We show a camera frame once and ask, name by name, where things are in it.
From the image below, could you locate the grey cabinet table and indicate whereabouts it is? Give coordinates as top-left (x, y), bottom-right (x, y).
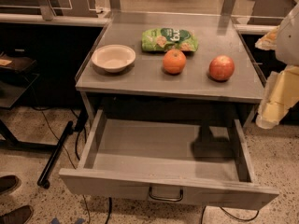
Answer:
top-left (75, 10), bottom-right (265, 133)

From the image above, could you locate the brown shoe upper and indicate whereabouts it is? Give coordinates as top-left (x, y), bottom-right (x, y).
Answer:
top-left (0, 175), bottom-right (21, 194)

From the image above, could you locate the white bowl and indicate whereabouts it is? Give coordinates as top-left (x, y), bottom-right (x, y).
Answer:
top-left (92, 45), bottom-right (135, 73)

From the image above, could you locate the brown shoe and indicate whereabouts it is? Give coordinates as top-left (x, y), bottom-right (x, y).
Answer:
top-left (0, 205), bottom-right (34, 224)
top-left (0, 175), bottom-right (21, 194)

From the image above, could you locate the green snack bag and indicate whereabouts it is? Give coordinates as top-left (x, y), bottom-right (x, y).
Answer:
top-left (141, 28), bottom-right (198, 52)

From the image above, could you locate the brown shoe lower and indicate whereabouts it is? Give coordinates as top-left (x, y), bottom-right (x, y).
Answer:
top-left (0, 205), bottom-right (34, 224)

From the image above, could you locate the dark side table left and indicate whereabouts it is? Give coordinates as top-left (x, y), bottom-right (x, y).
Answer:
top-left (0, 51), bottom-right (55, 152)

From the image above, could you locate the black metal drawer handle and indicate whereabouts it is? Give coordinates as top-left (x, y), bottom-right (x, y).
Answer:
top-left (149, 187), bottom-right (184, 203)

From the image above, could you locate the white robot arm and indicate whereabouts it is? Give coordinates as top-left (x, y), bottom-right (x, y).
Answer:
top-left (255, 5), bottom-right (299, 129)

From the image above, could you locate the grey top drawer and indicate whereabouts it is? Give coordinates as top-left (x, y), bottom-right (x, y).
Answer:
top-left (59, 112), bottom-right (279, 210)

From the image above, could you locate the black floor stand bar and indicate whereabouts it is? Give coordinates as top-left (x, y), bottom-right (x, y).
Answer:
top-left (37, 121), bottom-right (73, 189)

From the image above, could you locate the black cable floor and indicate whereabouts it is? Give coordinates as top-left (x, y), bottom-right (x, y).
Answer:
top-left (104, 197), bottom-right (113, 224)
top-left (200, 205), bottom-right (260, 224)

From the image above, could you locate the black cable left floor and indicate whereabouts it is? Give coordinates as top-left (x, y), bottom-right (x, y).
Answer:
top-left (104, 197), bottom-right (113, 224)

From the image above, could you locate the orange fruit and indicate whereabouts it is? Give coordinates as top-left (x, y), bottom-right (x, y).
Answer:
top-left (163, 49), bottom-right (187, 75)

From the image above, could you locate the red apple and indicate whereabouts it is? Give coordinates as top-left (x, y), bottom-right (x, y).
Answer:
top-left (208, 55), bottom-right (235, 81)

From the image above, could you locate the black cable right floor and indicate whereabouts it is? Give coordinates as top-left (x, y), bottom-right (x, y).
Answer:
top-left (200, 205), bottom-right (260, 224)

